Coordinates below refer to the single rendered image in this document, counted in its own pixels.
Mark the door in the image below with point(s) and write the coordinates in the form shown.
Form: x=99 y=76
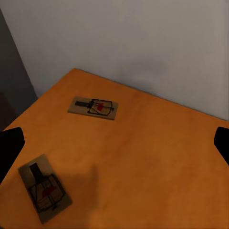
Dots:
x=16 y=91

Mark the mousetrap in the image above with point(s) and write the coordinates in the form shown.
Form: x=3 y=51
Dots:
x=93 y=107
x=45 y=190

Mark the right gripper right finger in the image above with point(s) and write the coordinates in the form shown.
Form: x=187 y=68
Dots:
x=221 y=142

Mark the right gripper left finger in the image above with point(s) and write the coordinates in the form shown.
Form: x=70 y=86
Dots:
x=11 y=143

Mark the cabinet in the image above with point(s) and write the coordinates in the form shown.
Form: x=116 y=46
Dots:
x=155 y=166

